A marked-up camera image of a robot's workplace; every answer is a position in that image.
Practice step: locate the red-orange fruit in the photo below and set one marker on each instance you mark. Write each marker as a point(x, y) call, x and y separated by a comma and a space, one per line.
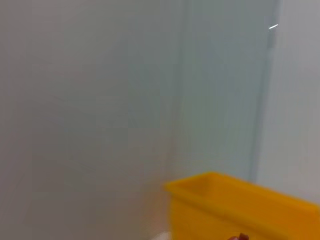
point(243, 237)

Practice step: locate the yellow plastic bin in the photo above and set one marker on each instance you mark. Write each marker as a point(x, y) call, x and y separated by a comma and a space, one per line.
point(237, 207)

